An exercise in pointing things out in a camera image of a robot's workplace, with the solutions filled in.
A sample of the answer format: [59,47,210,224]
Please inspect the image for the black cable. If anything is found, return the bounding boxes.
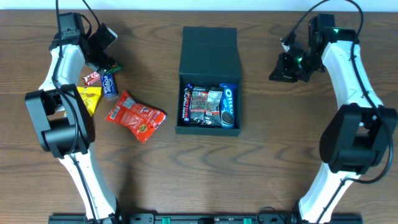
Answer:
[51,0,102,224]
[256,0,395,224]

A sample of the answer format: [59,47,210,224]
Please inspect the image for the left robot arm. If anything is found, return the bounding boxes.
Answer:
[25,12,123,223]

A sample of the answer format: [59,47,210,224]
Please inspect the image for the right black cable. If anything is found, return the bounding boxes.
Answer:
[256,0,395,224]

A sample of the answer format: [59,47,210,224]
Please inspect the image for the left black cable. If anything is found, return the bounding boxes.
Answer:
[51,0,102,224]

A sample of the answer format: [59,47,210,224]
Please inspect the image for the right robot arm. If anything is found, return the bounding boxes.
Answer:
[269,14,397,223]

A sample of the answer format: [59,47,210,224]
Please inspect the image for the dark green hinged gift box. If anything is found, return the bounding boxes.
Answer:
[175,26,242,136]

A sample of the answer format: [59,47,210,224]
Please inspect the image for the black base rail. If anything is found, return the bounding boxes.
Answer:
[48,212,363,224]

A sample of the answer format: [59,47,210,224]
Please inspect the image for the yellow snack packet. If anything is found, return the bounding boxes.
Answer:
[77,86,102,116]

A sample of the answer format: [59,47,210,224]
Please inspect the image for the blue Oreo cookie pack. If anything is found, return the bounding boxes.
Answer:
[220,83,236,129]

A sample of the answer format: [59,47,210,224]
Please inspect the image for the red snack packet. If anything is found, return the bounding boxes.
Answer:
[105,91,166,143]

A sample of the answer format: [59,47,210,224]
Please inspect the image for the purple Dairy Milk bar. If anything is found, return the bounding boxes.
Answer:
[182,83,193,124]

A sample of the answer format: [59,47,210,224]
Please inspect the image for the black snack packet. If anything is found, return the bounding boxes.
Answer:
[189,86,223,128]

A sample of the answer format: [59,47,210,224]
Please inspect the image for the red KitKat bar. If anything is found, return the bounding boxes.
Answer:
[82,63,124,87]

